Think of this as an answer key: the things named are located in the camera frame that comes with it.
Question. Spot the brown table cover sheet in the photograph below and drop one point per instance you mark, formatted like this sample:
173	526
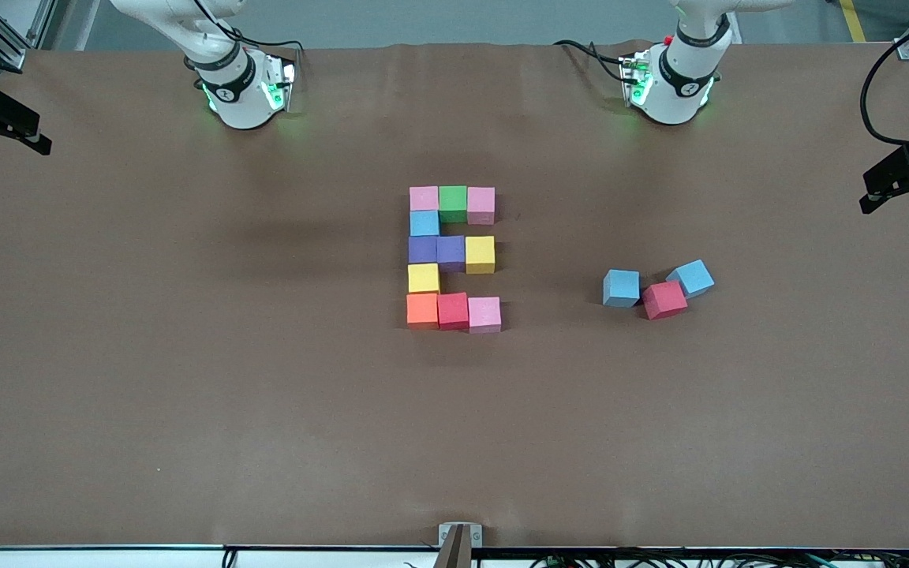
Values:
454	457

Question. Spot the red foam cube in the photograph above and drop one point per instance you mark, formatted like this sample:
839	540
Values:
453	310
664	300

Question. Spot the blue foam cube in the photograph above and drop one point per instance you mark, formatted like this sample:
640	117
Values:
621	286
693	276
424	223

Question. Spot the yellow foam cube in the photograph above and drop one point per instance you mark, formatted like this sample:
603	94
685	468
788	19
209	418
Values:
423	278
480	254

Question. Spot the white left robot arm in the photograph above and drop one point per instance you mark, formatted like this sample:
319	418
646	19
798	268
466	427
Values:
671	87

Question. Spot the orange foam cube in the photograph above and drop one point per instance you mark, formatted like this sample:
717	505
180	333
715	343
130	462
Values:
421	309

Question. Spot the grey metal bracket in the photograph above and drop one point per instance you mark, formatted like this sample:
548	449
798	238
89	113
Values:
460	540

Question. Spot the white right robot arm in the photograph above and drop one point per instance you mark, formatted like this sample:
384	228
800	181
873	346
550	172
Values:
237	87

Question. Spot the green foam cube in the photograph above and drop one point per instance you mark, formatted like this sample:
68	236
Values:
453	201

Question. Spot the yellow floor tape stripe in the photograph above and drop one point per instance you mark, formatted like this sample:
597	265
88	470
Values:
853	20

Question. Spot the pink foam cube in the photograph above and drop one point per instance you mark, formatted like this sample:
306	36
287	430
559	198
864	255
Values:
424	198
481	203
484	313

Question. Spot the purple foam cube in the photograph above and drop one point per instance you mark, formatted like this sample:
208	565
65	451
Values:
423	248
451	252

